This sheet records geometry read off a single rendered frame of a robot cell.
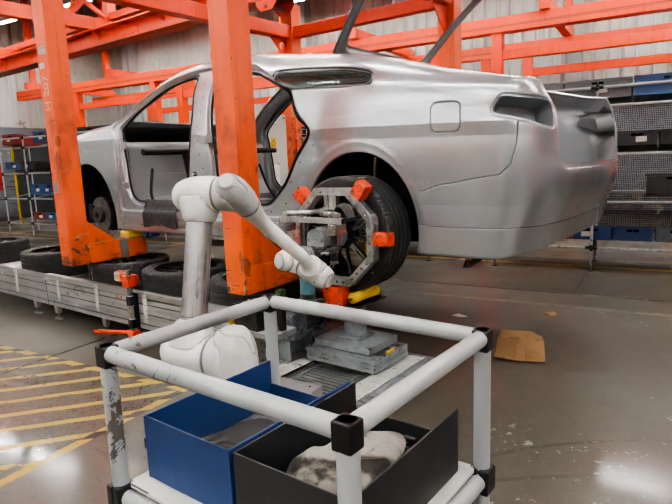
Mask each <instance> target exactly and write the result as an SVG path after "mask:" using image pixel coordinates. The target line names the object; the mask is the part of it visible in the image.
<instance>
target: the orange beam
mask: <svg viewBox="0 0 672 504"><path fill-rule="evenodd" d="M431 11H435V9H434V7H433V4H432V3H430V2H428V1H425V0H408V1H403V2H399V3H395V4H390V5H386V6H382V7H377V8H373V9H368V10H364V11H360V12H359V14H358V16H357V19H356V21H355V23H354V26H353V28H354V27H359V26H364V25H369V24H373V23H378V22H383V21H388V20H392V19H397V18H402V17H407V16H412V15H416V14H421V13H426V12H431ZM348 15H349V14H346V15H342V16H338V17H333V18H329V19H324V20H320V21H315V22H311V23H307V24H302V25H298V26H294V38H299V39H301V38H306V37H311V36H315V35H320V34H325V33H330V32H335V31H340V30H342V28H343V26H344V23H345V21H346V19H347V17H348Z"/></svg>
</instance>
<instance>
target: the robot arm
mask: <svg viewBox="0 0 672 504"><path fill-rule="evenodd" d="M172 200H173V203H174V205H175V206H176V207H177V208H178V209H179V210H181V213H182V217H183V219H184V221H186V234H185V251H184V269H183V287H182V305H181V318H179V319H178V320H177V321H176V322H175V323H178V322H181V321H185V320H188V319H191V318H195V317H198V316H201V315H204V314H208V300H209V281H210V263H211V244H212V226H213V223H214V222H215V221H216V219H217V216H218V214H219V212H220V211H228V212H236V213H237V214H238V215H240V216H241V217H243V218H244V219H246V220H247V221H249V222H250V223H251V224H253V225H254V226H255V227H256V228H258V229H259V230H260V231H261V232H262V233H263V234H265V235H266V236H267V237H268V238H269V239H271V240H272V241H273V242H274V243H276V244H277V245H278V246H279V247H281V248H282V249H283V250H281V251H279V252H278V253H277V254H276V255H275V258H274V264H275V267H276V268H277V269H279V270H282V271H288V272H291V273H294V274H297V275H299V276H300V277H301V278H302V279H304V280H305V281H307V282H308V283H310V284H312V285H314V286H316V287H318V288H327V287H329V286H331V285H332V283H333V282H334V279H335V275H334V272H333V270H332V269H331V268H330V267H329V266H327V265H326V263H324V262H323V261H322V260H320V259H319V258H318V257H321V256H323V255H325V254H326V256H329V255H331V254H335V253H337V252H338V251H342V245H337V246H333V247H332V248H330V245H328V246H326V245H323V247H322V246H320V247H315V246H302V247H300V246H299V245H298V244H296V243H295V242H294V241H293V240H292V239H291V238H290V237H289V236H288V235H286V234H285V233H284V232H283V231H282V230H281V229H280V228H279V227H277V226H276V225H275V224H274V223H273V222H272V221H271V220H270V219H269V218H268V217H267V215H266V214H265V212H264V210H263V208H262V206H261V203H260V201H259V199H258V197H257V196H256V194H255V192H254V191H253V189H252V188H251V187H250V186H249V185H248V183H247V182H246V181H245V180H243V179H242V178H241V177H239V176H237V175H235V174H232V173H225V174H222V175H221V176H220V177H216V176H196V177H190V178H187V179H184V180H182V181H180V182H178V183H177V184H176V185H175V187H174V188H173V191H172ZM175 323H174V324H175ZM160 357H161V360H162V361H164V362H168V363H171V364H174V365H177V366H181V367H184V368H187V369H191V370H194V371H197V372H200V373H204V374H207V375H210V376H213V377H217V378H220V379H223V380H225V379H228V378H230V377H232V376H234V375H237V374H239V373H241V372H244V371H246V370H248V369H250V368H253V367H255V366H257V365H259V358H258V350H257V346H256V342H255V339H254V337H253V335H252V333H251V332H250V330H248V329H247V328H246V327H245V326H242V325H228V326H225V327H223V328H221V329H219V330H218V331H217V332H216V334H215V331H214V326H213V327H210V328H207V329H204V330H201V331H198V332H195V333H192V334H189V335H186V336H183V337H180V338H177V339H174V340H172V341H169V342H166V343H163V344H161V346H160Z"/></svg>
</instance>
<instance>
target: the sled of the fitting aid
mask: <svg viewBox="0 0 672 504"><path fill-rule="evenodd" d="M305 349H306V358H307V359H312V360H316V361H320V362H324V363H328V364H332V365H337V366H341V367H345V368H349V369H353V370H357V371H361V372H366V373H370V374H374V375H376V374H377V373H379V372H381V371H382V370H384V369H386V368H387V367H389V366H391V365H392V364H394V363H396V362H397V361H399V360H401V359H402V358H404V357H406V356H407V355H408V349H407V343H403V342H395V343H393V344H391V345H390V346H388V347H386V348H384V349H382V350H380V351H379V352H377V353H375V354H373V355H371V356H367V355H363V354H358V353H354V352H349V351H344V350H340V349H335V348H331V347H326V346H321V345H317V344H315V341H314V343H312V344H309V345H307V346H305Z"/></svg>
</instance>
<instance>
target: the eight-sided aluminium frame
mask: <svg viewBox="0 0 672 504"><path fill-rule="evenodd" d="M351 189H352V188H350V187H346V188H325V187H321V188H314V189H313V190H312V191H311V193H310V195H309V196H308V197H307V199H306V200H305V201H304V203H303V204H302V206H301V207H300V208H299V210H312V209H313V208H314V206H315V205H316V204H317V202H318V201H319V200H320V198H321V197H322V196H323V195H328V196H332V195H336V196H345V197H346V198H347V199H348V201H349V202H350V203H351V204H352V205H353V207H354V208H355V209H356V210H357V212H358V213H359V214H360V215H361V216H362V218H363V219H364V220H365V221H366V244H367V258H366V259H365V260H364V261H363V262H362V263H361V264H360V266H359V267H358V268H357V269H356V270H355V271H354V272H353V273H352V275H351V276H350V277H346V276H337V275H335V279H334V282H333V283H332V284H333V285H340V286H345V287H346V286H348V287H350V286H353V285H356V284H357V283H358V282H359V281H360V280H361V278H362V277H363V276H364V275H365V274H366V273H367V272H368V271H369V270H370V269H371V267H372V266H373V265H374V264H375V263H377V261H378V260H379V247H375V246H373V233H377V232H378V223H379V222H378V217H377V216H376V214H375V213H374V212H373V211H372V210H371V209H370V207H369V206H368V205H367V204H366V203H365V201H364V200H361V201H357V200H356V199H355V198H354V197H353V196H352V195H351V194H350V191H351ZM374 226H375V227H374ZM306 238H307V227H306V223H299V222H296V230H295V242H296V244H298V245H299V246H300V247H302V246H307V240H306ZM370 243H371V244H370Z"/></svg>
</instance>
